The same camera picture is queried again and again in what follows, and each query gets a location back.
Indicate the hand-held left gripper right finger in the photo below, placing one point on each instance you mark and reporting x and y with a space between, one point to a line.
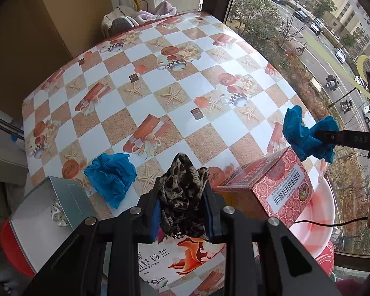
209 219

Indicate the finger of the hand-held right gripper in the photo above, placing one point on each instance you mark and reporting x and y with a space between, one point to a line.
348 138

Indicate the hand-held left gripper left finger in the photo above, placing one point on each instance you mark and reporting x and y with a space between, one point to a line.
155 222

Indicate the leopard print scrunchie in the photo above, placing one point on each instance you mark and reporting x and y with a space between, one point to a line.
180 194

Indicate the blue scrunchie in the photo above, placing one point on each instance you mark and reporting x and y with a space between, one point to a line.
111 175
305 138

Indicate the red patterned cardboard box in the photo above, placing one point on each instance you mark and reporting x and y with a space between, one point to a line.
265 188

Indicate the white polka dot scrunchie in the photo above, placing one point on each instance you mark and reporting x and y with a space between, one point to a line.
59 215

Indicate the grey cardboard box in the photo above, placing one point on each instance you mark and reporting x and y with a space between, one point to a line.
34 222

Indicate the parked scooter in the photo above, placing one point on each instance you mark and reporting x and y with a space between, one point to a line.
331 81
345 104

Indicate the fox print paper packet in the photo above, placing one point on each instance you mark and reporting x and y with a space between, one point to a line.
178 262

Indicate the pink plastic basin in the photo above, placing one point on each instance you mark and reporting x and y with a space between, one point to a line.
317 212

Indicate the checkered printed tablecloth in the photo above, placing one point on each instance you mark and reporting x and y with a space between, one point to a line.
172 123

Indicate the parked bicycle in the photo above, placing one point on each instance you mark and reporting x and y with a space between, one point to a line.
300 49

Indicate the red patterned plate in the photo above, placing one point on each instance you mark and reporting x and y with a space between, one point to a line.
326 257

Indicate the row of parked cars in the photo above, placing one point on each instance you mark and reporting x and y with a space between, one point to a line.
300 14

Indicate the apartment buildings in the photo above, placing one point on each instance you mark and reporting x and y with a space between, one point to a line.
348 3

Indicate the red plastic basin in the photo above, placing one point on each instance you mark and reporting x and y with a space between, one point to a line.
14 252

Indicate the white wicker chair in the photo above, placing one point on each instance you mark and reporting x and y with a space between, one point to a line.
120 21

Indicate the pink blanket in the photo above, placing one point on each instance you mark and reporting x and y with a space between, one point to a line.
163 9

